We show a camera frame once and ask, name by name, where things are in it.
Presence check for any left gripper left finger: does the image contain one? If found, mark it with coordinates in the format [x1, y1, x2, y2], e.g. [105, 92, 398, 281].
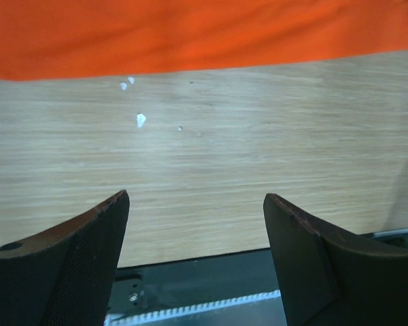
[0, 190, 130, 325]

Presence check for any aluminium rail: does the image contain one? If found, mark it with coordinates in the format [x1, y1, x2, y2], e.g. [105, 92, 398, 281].
[371, 228, 408, 238]

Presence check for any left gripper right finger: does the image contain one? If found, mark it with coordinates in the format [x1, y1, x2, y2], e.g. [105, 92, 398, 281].
[263, 194, 408, 325]

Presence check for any orange t shirt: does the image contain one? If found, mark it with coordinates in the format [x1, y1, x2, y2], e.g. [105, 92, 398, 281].
[0, 1, 408, 81]

